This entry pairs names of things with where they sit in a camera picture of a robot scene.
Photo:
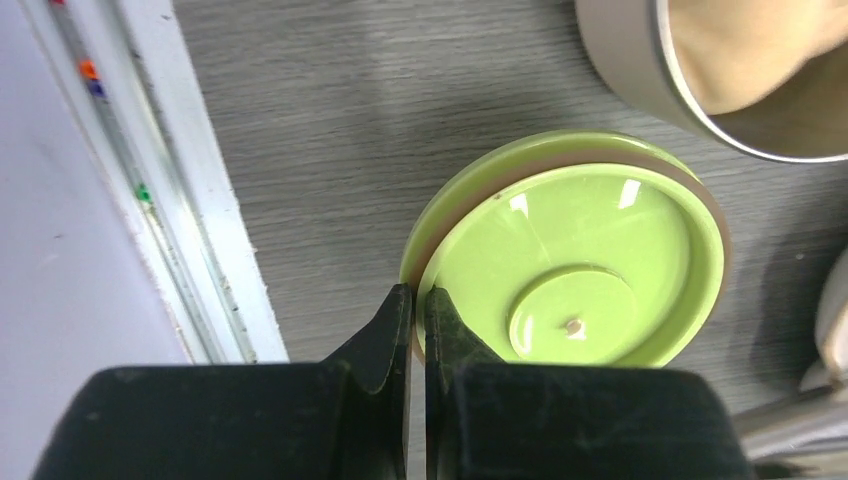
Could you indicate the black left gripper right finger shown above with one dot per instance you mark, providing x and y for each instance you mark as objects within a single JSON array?
[{"x": 490, "y": 419}]

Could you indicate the steel tongs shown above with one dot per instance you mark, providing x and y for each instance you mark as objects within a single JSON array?
[{"x": 813, "y": 418}]

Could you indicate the fried egg toy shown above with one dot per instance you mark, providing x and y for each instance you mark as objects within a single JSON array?
[{"x": 734, "y": 53}]

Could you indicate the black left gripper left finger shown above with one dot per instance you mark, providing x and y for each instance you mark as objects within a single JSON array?
[{"x": 343, "y": 417}]

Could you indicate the steel lunch box bowl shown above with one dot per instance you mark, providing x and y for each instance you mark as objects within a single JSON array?
[{"x": 804, "y": 120}]

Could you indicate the cream divided plate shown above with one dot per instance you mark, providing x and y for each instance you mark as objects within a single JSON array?
[{"x": 830, "y": 333}]

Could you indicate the green round lid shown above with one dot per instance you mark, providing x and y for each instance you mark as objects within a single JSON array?
[{"x": 573, "y": 247}]

